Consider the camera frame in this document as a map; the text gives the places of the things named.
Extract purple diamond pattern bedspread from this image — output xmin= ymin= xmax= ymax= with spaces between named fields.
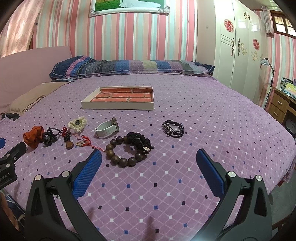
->
xmin=1 ymin=74 xmax=295 ymax=240

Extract white band smartwatch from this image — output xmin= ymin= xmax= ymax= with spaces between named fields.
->
xmin=95 ymin=118 xmax=119 ymax=138

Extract red string charm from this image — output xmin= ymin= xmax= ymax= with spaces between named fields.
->
xmin=72 ymin=133 xmax=105 ymax=152

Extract black lace scrunchie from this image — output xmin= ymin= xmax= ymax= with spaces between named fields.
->
xmin=126 ymin=132 xmax=152 ymax=155

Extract wooden frame window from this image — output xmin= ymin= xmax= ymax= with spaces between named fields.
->
xmin=270 ymin=11 xmax=296 ymax=39

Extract red bead hair tie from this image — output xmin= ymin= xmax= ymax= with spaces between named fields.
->
xmin=60 ymin=126 xmax=72 ymax=143

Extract pink curtain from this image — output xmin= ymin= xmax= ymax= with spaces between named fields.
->
xmin=1 ymin=0 xmax=45 ymax=58

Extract framed picture on wall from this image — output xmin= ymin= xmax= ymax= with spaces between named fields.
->
xmin=89 ymin=0 xmax=170 ymax=17

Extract orange fabric scrunchie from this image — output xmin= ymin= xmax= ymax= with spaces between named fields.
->
xmin=23 ymin=126 xmax=45 ymax=149

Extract wooden desk with drawers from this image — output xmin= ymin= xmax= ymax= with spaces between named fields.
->
xmin=267 ymin=86 xmax=296 ymax=140

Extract pink headboard cushion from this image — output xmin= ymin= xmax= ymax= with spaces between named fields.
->
xmin=0 ymin=46 xmax=72 ymax=113

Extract brown wooden bead bracelet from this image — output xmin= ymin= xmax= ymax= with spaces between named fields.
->
xmin=105 ymin=135 xmax=145 ymax=168

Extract silver desk lamp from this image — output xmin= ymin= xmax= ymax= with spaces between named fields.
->
xmin=259 ymin=57 xmax=275 ymax=109

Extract black braided leather bracelet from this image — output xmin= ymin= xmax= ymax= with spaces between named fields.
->
xmin=161 ymin=119 xmax=185 ymax=138

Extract white wardrobe with decals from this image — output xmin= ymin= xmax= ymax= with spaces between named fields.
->
xmin=214 ymin=1 xmax=267 ymax=104

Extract cream white scrunchie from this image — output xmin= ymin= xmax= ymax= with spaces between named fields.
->
xmin=67 ymin=116 xmax=87 ymax=133

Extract black earphones with cable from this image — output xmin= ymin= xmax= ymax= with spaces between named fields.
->
xmin=42 ymin=128 xmax=62 ymax=147

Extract dark cloth at bedside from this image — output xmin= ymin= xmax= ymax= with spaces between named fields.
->
xmin=1 ymin=113 xmax=20 ymax=121

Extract tan folded blanket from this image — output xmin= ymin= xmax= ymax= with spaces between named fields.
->
xmin=4 ymin=82 xmax=69 ymax=116

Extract blue patchwork long pillow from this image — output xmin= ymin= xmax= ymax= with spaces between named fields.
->
xmin=49 ymin=56 xmax=215 ymax=81

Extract brown wooden pendant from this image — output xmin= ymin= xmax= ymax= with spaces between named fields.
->
xmin=65 ymin=141 xmax=74 ymax=150

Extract white tray brick pattern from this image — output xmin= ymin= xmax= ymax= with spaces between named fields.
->
xmin=81 ymin=86 xmax=154 ymax=110

